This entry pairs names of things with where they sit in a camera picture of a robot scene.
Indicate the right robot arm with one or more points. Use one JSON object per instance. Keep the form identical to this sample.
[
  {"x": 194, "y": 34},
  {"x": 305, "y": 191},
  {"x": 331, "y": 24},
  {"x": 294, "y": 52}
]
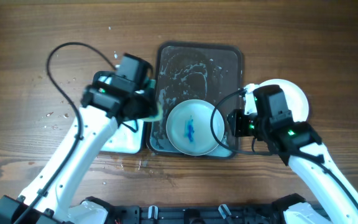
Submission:
[{"x": 276, "y": 113}]

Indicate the green yellow scrubbing sponge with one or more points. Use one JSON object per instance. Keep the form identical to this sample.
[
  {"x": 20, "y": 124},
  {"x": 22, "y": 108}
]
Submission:
[{"x": 154, "y": 111}]

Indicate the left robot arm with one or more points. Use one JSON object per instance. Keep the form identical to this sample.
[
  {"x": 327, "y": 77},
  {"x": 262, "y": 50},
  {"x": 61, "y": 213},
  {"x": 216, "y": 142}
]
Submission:
[{"x": 123, "y": 95}]

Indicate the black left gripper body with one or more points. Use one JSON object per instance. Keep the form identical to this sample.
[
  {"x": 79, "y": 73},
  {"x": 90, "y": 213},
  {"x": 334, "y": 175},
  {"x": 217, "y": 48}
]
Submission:
[{"x": 144, "y": 106}]

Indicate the large dark brown tray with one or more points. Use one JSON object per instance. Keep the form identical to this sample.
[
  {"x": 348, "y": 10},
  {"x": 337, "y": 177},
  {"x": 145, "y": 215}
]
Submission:
[{"x": 189, "y": 70}]

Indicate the small dark soapy water tray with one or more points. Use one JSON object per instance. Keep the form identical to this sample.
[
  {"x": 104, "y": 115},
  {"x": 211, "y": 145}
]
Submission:
[{"x": 123, "y": 140}]

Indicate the white plate blue stain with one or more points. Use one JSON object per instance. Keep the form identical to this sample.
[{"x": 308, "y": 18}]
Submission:
[{"x": 296, "y": 99}]

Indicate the grey plate with blue stain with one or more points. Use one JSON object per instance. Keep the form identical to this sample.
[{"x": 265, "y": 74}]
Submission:
[{"x": 194, "y": 127}]

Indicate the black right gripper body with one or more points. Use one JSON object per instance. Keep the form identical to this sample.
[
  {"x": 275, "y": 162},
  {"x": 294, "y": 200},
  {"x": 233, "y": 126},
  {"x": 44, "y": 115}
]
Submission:
[{"x": 245, "y": 125}]

